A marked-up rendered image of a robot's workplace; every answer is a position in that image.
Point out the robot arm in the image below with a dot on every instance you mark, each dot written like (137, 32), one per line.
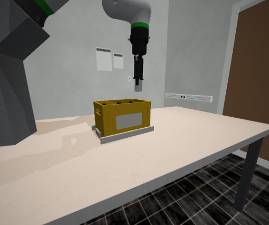
(136, 12)

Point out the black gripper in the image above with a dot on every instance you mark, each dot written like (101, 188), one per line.
(139, 48)

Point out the yellow divided crate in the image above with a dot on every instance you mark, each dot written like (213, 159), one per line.
(119, 118)

